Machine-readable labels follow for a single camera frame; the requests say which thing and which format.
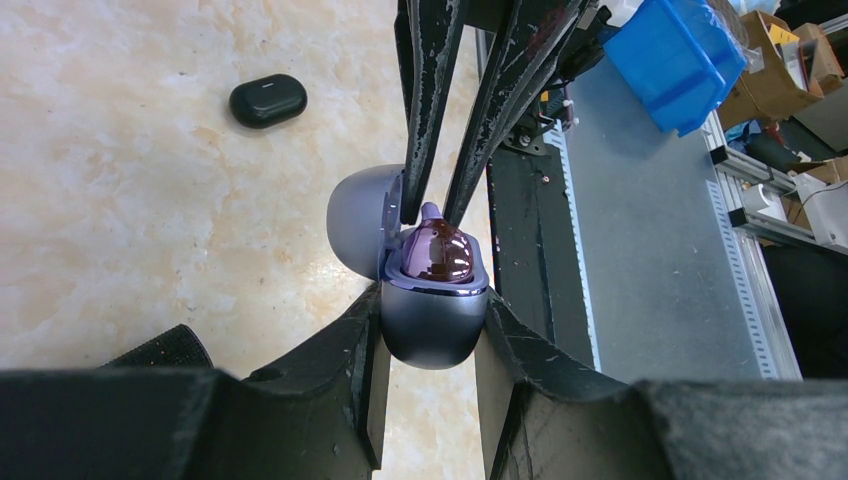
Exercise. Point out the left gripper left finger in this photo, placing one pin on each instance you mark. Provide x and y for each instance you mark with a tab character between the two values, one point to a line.
162	411

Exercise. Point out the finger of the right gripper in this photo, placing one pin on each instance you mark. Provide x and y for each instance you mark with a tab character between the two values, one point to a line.
523	57
427	38

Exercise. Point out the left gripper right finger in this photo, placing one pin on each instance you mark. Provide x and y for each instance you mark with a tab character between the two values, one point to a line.
545	415

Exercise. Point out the lavender earbud charging case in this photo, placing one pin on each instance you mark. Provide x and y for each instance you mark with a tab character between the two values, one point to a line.
426	324

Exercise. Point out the purple earbud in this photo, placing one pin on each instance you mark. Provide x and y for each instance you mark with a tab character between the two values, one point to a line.
437	251

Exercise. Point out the black earbud charging case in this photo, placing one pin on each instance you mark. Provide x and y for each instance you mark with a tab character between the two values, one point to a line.
268	101

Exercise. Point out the blue plastic bin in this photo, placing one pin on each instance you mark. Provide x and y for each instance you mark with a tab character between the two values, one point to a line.
680	59

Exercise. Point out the cardboard box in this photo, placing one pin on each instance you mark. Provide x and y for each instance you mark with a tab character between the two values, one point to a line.
769	93

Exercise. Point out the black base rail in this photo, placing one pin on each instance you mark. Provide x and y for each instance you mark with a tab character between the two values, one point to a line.
536	261

